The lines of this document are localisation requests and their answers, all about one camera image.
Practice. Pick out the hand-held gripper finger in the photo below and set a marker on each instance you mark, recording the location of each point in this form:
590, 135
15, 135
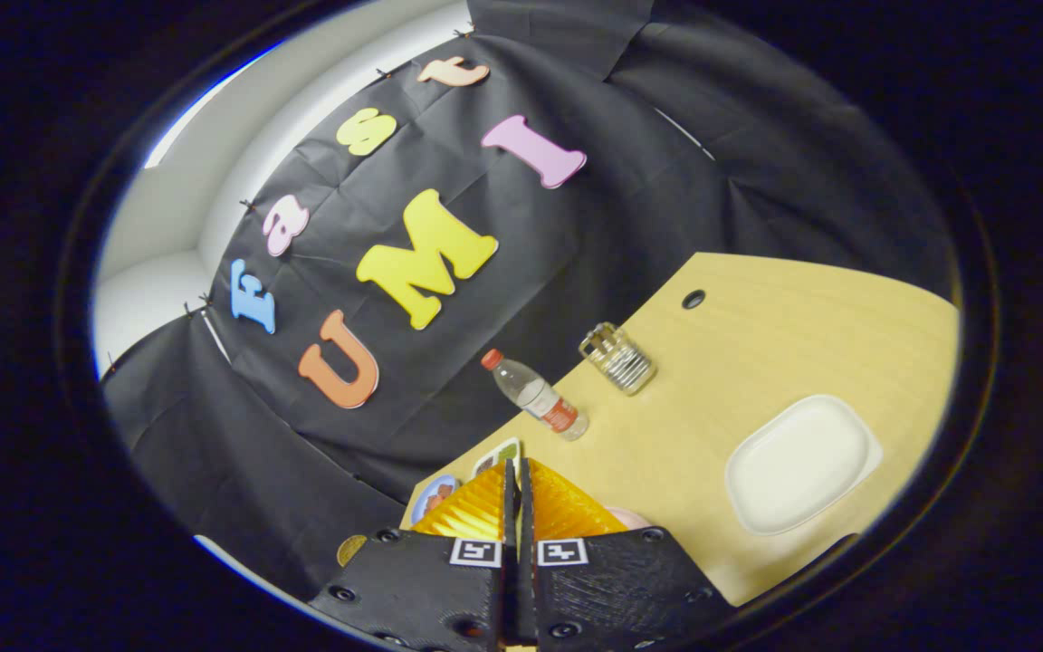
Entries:
511, 516
527, 516

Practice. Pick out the white compartment tray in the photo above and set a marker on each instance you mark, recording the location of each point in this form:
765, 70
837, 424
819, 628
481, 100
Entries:
508, 450

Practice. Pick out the red food pieces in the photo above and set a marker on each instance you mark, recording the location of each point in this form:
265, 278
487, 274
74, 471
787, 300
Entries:
441, 495

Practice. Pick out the small blue plate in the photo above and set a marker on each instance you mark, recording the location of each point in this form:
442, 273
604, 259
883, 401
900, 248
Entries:
422, 512

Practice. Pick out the pink round plate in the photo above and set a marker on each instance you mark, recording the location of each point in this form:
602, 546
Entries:
630, 519

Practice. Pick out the clear plastic water bottle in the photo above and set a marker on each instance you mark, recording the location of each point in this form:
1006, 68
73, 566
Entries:
535, 395

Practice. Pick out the metal mesh utensil holder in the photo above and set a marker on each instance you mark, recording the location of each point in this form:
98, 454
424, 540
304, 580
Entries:
621, 362

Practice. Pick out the white square plate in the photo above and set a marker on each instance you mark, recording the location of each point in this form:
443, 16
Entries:
802, 466

